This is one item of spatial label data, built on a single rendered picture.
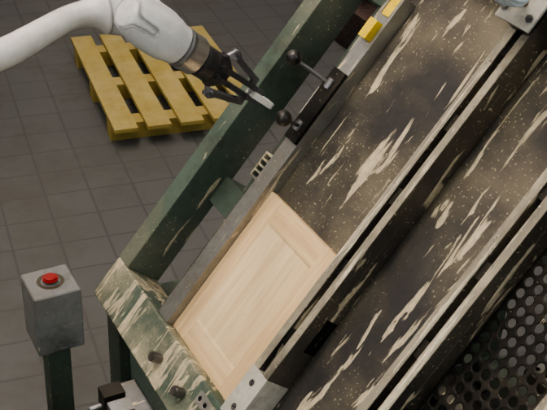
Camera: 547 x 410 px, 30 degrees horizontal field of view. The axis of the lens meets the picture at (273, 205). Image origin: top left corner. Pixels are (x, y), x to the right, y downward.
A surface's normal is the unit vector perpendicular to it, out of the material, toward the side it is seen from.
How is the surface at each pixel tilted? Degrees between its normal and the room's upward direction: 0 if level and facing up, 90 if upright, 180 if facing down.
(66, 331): 90
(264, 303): 51
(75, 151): 0
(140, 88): 0
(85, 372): 0
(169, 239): 90
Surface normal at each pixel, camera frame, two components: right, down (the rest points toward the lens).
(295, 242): -0.65, -0.36
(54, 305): 0.47, 0.49
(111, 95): 0.04, -0.85
